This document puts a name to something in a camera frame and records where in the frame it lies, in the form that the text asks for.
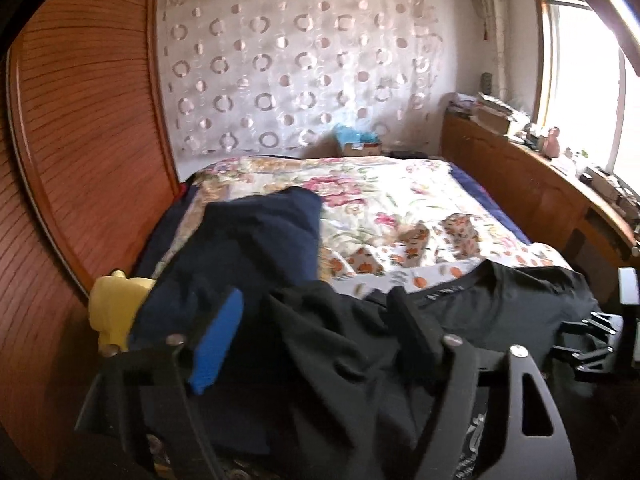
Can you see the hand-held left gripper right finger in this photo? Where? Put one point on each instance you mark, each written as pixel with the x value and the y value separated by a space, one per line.
pixel 420 345

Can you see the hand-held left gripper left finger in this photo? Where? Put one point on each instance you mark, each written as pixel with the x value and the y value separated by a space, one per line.
pixel 220 340

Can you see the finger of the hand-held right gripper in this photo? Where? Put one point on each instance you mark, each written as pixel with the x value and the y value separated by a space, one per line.
pixel 597 324
pixel 595 357

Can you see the black garment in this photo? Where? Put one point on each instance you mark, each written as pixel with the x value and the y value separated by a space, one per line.
pixel 350 360

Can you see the clutter of small windowsill things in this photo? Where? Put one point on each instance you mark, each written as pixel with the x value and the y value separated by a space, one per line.
pixel 607 185

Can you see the navy blue folded garment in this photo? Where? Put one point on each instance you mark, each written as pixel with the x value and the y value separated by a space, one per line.
pixel 250 240

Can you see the yellow cloth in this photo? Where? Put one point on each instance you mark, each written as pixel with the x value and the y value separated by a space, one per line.
pixel 115 305

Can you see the wooden bedside cabinet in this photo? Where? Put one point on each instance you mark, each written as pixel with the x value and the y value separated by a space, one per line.
pixel 515 180

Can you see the floral quilt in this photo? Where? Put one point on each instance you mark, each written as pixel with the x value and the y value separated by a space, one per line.
pixel 360 200

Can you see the dark blue bed sheet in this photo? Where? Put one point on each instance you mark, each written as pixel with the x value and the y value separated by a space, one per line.
pixel 492 200

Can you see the pink figurine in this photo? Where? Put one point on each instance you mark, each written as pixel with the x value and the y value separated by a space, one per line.
pixel 553 142

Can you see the small cardboard box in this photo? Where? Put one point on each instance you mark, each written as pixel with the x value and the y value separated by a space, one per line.
pixel 362 149

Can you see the window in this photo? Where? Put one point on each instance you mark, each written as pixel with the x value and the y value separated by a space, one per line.
pixel 580 85

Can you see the pile of books and papers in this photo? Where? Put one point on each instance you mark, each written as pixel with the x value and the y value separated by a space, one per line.
pixel 490 112

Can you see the blue plastic bag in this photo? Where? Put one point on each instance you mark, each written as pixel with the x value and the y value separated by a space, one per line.
pixel 352 132

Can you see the wooden headboard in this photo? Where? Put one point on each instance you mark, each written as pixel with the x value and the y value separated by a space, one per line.
pixel 90 135

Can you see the circle patterned wall curtain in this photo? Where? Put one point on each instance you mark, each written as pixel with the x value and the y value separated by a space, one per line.
pixel 300 85

